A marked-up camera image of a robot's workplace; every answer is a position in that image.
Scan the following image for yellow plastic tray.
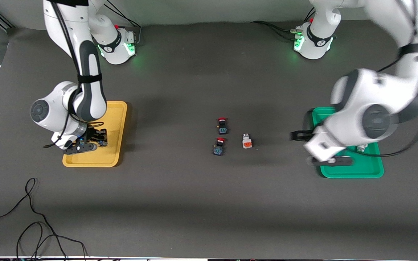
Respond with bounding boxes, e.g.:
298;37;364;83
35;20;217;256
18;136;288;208
62;101;128;168

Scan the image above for green plastic tray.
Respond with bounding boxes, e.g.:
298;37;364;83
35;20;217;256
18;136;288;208
311;107;384;179

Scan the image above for red push button black block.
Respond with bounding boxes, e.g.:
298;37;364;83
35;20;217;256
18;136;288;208
213;137;226;156
216;117;229;135

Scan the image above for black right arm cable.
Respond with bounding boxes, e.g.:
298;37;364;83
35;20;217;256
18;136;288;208
43;0;104;149

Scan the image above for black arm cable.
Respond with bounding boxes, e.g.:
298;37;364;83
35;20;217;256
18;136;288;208
43;0;104;149
347;40;418;158

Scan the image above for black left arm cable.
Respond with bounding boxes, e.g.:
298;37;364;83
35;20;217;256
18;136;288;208
347;40;418;158

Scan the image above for black loose table cable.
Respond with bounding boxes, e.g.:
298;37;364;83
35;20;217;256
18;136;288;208
0;178;88;261

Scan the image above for black left base cables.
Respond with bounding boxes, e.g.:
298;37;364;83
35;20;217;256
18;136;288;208
251;9;316;40

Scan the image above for black base cables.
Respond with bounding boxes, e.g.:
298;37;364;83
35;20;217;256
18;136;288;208
106;0;142;46
251;9;316;40

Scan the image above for black right base cables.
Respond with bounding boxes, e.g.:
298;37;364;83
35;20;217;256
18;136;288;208
106;0;142;46

